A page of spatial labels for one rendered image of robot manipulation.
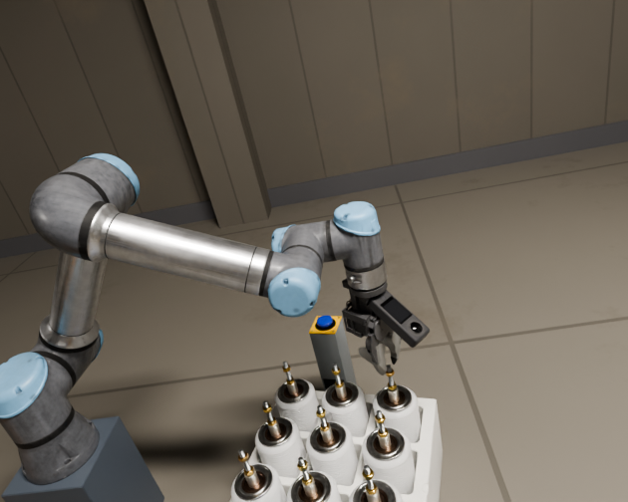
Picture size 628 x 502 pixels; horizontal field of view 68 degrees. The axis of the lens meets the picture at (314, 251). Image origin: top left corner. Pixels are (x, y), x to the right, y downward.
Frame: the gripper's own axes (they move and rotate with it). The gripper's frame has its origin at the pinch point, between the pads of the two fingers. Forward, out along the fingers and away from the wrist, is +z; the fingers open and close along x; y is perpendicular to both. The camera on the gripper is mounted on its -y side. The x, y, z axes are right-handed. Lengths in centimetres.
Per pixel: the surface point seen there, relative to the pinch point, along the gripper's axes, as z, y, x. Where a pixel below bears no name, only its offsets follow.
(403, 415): 10.3, -3.4, 2.4
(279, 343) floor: 35, 67, -17
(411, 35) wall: -45, 104, -170
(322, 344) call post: 6.9, 24.5, -3.0
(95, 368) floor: 35, 122, 32
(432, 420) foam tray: 16.8, -5.4, -4.3
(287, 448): 10.5, 11.4, 22.3
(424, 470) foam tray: 16.8, -10.6, 7.0
